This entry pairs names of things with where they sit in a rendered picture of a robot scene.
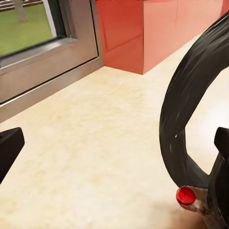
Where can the electric kettle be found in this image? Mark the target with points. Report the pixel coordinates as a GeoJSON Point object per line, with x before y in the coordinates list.
{"type": "Point", "coordinates": [198, 191]}

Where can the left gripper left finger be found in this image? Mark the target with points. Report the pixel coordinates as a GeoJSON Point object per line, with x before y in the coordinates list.
{"type": "Point", "coordinates": [11, 143]}

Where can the countertop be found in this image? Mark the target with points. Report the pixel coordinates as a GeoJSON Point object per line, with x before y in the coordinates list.
{"type": "Point", "coordinates": [184, 49]}
{"type": "Point", "coordinates": [92, 157]}

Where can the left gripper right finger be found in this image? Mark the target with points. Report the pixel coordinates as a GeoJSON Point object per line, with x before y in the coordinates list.
{"type": "Point", "coordinates": [221, 141]}

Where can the fixed window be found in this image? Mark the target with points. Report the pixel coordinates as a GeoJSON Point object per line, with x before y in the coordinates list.
{"type": "Point", "coordinates": [45, 46]}

